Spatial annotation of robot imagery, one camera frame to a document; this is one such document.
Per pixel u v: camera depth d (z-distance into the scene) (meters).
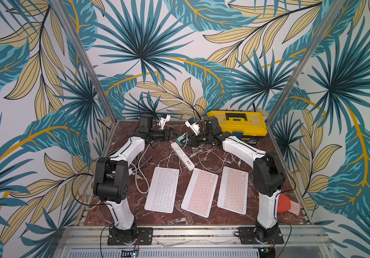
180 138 0.84
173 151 1.03
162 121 0.81
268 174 0.52
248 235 0.75
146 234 0.74
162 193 0.86
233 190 0.88
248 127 0.95
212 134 0.73
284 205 0.83
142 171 0.93
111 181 0.48
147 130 0.72
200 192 0.87
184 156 0.98
